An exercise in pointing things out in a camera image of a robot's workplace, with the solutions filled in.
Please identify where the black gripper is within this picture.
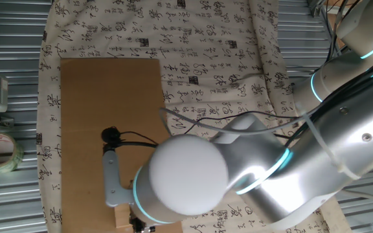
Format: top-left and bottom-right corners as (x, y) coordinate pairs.
(129, 216), (157, 233)

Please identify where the light wooden block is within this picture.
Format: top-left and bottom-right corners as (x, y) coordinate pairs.
(114, 204), (132, 229)

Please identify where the brown cardboard sheet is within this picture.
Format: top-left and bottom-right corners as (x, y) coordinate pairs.
(60, 58), (184, 233)

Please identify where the cream calligraphy print cloth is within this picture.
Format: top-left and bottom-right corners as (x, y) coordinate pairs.
(36, 0), (353, 233)

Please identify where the white zip tie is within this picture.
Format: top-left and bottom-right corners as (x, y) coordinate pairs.
(302, 111), (363, 181)

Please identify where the silver camera bracket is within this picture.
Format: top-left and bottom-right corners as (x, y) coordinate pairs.
(102, 149), (135, 208)

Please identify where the black camera cable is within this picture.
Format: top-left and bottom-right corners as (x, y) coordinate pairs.
(102, 140), (159, 153)

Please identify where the thin black cable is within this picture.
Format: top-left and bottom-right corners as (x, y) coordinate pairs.
(119, 130), (159, 146)

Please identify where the round black camera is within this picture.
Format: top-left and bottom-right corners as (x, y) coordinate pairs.
(100, 126), (122, 145)

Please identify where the long black cable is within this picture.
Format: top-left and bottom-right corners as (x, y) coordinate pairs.
(184, 110), (304, 135)

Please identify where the grey base hose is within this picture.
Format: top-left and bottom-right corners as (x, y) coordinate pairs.
(341, 188), (373, 212)

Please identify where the black base cable loop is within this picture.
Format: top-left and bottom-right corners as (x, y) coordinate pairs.
(311, 0), (363, 63)

